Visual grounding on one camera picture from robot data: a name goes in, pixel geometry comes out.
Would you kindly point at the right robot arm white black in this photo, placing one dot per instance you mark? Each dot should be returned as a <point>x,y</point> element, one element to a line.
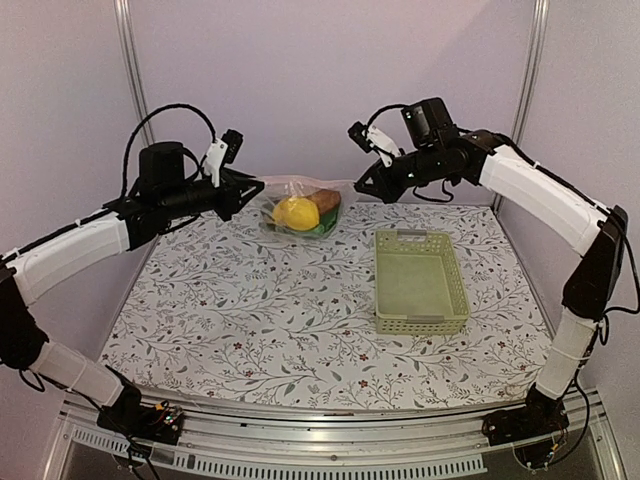
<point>418,144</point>

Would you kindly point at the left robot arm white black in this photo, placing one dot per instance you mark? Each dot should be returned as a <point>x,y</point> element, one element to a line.
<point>162,200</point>

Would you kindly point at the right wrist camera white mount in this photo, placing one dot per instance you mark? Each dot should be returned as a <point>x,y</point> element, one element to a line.
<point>371,139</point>

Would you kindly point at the brown toy potato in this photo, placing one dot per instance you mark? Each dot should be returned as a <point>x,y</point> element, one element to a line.
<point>325,200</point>

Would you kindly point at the green white toy bok choy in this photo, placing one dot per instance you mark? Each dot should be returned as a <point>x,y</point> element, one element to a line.
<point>328,222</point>

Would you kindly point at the beige perforated plastic basket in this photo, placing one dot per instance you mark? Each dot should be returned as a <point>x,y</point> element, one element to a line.
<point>419,288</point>

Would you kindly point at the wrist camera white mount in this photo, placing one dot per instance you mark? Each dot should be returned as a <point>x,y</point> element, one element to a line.
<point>222,151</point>
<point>371,139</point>

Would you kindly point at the clear pink zip top bag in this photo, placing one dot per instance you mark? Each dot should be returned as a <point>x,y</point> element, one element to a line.
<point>282,186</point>

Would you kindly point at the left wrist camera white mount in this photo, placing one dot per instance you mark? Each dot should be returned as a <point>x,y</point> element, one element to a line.
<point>222,151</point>

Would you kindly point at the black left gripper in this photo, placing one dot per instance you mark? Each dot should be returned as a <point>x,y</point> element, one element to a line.
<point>231,187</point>

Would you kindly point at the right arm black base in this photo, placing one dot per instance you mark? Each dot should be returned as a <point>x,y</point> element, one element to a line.
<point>539,416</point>

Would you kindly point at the front aluminium rail frame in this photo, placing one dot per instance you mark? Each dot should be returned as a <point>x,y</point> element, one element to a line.
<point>223,439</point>

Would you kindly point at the floral patterned table mat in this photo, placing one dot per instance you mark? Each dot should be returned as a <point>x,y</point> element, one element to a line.
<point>230,311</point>

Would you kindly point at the left aluminium frame post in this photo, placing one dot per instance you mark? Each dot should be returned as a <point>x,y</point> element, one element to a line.
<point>126,36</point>

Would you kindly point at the right aluminium frame post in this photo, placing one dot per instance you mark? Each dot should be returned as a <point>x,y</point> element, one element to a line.
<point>532,64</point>

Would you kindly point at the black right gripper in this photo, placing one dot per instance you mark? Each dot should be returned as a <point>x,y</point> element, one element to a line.
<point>383,189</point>

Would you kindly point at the yellow toy lemon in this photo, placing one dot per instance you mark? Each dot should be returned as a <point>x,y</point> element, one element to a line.
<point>296,213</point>

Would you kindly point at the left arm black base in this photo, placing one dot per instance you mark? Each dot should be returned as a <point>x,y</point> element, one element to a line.
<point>161,423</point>

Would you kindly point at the aluminium frame post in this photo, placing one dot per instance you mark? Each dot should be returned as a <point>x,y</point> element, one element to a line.
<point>532,64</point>
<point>126,36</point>

